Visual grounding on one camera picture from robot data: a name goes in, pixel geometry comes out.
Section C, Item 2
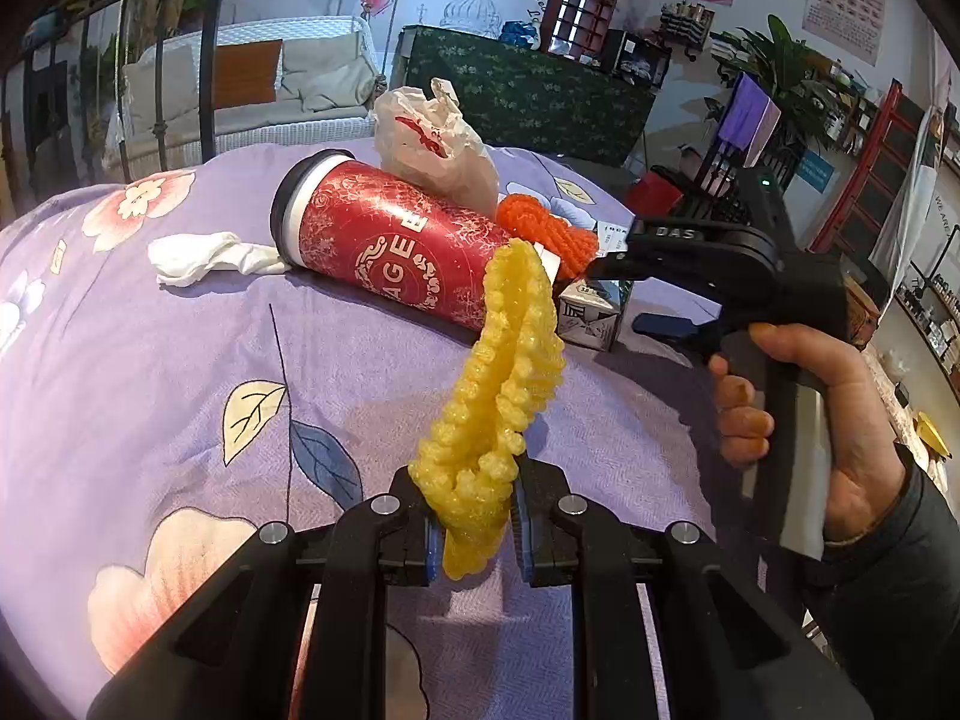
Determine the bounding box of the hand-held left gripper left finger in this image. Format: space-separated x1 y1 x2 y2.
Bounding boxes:
86 461 443 720

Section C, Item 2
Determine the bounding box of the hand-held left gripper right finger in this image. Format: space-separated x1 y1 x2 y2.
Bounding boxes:
514 454 875 720

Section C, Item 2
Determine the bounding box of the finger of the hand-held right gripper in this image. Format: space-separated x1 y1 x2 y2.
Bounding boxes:
632 311 725 368
589 236 725 301

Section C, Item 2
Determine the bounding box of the green drink carton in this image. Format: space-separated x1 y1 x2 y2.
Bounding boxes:
551 217 638 353

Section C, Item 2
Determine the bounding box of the orange foam fruit net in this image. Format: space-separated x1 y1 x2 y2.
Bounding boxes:
495 193 601 282

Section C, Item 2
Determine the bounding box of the yellow foam fruit net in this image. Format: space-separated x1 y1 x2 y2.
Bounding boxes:
409 238 567 582

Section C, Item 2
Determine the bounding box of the red patterned cup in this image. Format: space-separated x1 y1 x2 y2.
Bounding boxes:
270 150 526 332

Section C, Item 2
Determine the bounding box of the person's right forearm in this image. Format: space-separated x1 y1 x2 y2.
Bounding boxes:
787 450 960 698

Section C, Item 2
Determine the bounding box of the person's right hand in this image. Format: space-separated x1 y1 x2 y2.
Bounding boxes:
709 322 912 548

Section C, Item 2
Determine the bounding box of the red bag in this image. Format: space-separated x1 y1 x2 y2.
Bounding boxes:
624 169 683 215

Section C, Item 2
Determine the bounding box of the black metal rack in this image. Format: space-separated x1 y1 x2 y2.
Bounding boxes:
679 127 807 226

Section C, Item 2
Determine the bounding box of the white standing banner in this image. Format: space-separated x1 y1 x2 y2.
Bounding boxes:
870 101 947 320

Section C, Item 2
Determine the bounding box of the red ladder shelf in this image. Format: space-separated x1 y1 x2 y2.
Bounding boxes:
806 79 946 256

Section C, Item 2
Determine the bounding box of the purple towel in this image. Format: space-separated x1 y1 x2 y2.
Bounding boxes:
720 75 781 151

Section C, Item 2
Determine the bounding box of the black display box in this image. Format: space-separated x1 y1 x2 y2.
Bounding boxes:
600 28 672 87

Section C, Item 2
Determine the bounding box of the green floral covered counter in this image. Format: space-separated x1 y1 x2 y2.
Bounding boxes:
394 25 657 170

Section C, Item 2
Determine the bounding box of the green potted plant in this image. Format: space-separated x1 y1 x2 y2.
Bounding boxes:
709 15 856 143

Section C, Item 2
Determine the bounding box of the crumpled clear plastic bag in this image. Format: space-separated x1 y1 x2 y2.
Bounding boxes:
373 77 502 218

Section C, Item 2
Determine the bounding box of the red telephone booth cabinet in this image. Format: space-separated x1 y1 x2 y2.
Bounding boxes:
541 0 635 61

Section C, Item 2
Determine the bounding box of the purple floral blanket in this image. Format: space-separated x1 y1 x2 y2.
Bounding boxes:
0 139 751 720

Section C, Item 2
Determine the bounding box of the white wicker swing sofa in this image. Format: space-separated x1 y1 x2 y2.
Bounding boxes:
105 15 387 173

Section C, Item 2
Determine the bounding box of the beige cushion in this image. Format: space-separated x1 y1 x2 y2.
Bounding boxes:
281 34 376 113

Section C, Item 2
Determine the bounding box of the crumpled white tissue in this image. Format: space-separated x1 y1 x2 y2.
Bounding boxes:
148 231 290 288

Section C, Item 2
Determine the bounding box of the brown cushion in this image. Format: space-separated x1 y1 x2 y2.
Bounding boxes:
214 40 284 106

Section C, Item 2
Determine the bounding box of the grey cushion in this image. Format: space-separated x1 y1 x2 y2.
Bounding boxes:
124 45 200 128

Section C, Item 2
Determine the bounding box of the blue wall sign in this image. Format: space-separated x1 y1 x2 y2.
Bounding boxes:
795 150 837 192

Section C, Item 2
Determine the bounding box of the wooden wall shelf unit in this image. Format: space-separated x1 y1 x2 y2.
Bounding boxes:
821 64 882 158

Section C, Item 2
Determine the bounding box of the wall shelf with bottles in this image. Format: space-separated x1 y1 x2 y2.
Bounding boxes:
660 0 713 61

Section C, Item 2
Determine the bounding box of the white chart wall poster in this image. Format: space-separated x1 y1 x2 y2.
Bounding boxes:
802 0 890 65

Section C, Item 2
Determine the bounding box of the black iron bed frame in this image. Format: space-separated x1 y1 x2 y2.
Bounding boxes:
0 0 252 200

